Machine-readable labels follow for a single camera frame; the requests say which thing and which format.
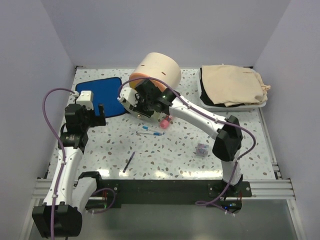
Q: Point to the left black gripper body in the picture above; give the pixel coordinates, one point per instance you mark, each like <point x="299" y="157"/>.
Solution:
<point x="91" y="120"/>

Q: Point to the black cloth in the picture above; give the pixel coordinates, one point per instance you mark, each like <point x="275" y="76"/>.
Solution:
<point x="206" y="100"/>

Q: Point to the dark purple pen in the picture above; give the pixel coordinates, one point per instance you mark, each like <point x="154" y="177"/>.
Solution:
<point x="128" y="162"/>

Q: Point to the white tray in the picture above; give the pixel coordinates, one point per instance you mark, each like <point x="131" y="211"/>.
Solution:
<point x="233" y="108"/>

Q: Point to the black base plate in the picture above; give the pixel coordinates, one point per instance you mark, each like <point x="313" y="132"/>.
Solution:
<point x="103" y="194"/>

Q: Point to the beige cloth bag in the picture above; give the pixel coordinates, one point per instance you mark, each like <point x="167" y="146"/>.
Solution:
<point x="233" y="85"/>

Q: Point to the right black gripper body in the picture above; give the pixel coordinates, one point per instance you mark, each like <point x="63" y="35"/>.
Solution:
<point x="144" y="106"/>

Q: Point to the clear box of clips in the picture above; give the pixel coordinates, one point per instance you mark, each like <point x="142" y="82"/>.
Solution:
<point x="202" y="150"/>

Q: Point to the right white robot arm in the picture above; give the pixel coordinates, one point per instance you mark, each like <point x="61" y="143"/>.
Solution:
<point x="226" y="132"/>

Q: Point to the grey bottom drawer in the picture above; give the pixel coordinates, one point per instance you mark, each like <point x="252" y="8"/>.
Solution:
<point x="140" y="112"/>

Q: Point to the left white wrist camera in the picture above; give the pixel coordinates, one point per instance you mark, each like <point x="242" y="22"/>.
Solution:
<point x="85" y="99"/>

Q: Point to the pink pencil case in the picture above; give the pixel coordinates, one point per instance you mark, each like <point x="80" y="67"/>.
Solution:
<point x="164" y="124"/>

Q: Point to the beige round drawer cabinet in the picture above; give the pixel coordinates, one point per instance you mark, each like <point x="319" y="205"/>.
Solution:
<point x="159" y="66"/>

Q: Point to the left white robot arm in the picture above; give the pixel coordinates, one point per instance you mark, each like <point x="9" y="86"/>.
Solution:
<point x="61" y="213"/>

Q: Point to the white blue pen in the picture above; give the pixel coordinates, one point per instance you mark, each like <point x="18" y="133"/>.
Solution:
<point x="149" y="133"/>
<point x="148" y="128"/>

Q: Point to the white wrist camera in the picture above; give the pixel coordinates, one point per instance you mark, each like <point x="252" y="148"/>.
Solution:
<point x="85" y="99"/>
<point x="128" y="97"/>

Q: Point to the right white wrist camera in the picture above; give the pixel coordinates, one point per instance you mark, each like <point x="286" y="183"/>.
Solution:
<point x="128" y="97"/>

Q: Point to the blue cloth mat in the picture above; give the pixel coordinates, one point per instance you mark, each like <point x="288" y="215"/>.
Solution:
<point x="105" y="92"/>

